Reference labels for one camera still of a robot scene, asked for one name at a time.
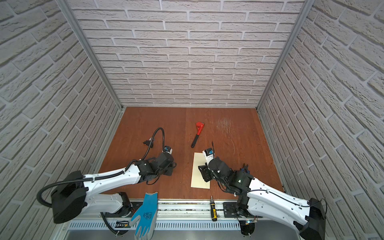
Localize cream yellow envelope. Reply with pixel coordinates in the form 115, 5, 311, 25
190, 152, 212, 190

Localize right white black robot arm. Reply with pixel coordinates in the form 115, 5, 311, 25
199, 149, 326, 240

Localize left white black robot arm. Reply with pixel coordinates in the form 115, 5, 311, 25
51, 152, 177, 224

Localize small black clear plug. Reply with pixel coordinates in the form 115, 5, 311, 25
143, 139, 154, 148

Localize black yellow screwdriver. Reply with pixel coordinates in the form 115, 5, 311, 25
210, 196, 218, 222

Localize red black pipe wrench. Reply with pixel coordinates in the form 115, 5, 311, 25
191, 122, 205, 148

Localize blue grey work glove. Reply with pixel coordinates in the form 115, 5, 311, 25
130, 192, 158, 240

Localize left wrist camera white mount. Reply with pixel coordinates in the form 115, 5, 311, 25
163, 146, 173, 155

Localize blue handled pliers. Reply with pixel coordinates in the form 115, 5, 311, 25
240, 164, 250, 174

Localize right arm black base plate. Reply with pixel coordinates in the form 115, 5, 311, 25
223, 202, 262, 219

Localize left black corrugated cable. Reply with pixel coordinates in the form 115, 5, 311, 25
36, 127, 166, 236

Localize aluminium front rail frame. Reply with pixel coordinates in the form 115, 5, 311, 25
51, 199, 304, 240

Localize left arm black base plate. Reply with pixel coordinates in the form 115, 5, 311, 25
104, 202, 143, 218

